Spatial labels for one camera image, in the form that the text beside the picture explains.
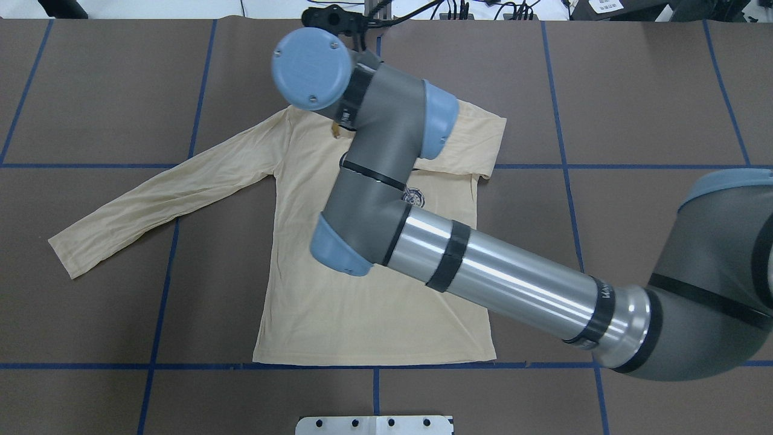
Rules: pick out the beige long sleeve shirt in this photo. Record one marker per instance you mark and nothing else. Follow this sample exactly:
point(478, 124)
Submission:
point(312, 315)

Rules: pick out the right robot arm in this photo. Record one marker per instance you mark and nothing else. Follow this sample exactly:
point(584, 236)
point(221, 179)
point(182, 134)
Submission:
point(706, 308)

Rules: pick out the brown paper table cover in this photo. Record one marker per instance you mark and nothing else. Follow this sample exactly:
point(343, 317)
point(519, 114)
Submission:
point(609, 125)

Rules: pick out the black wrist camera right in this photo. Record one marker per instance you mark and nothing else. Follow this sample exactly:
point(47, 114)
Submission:
point(335, 20)

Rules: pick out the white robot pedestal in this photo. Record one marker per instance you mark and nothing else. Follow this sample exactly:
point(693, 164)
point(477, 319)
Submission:
point(390, 424)

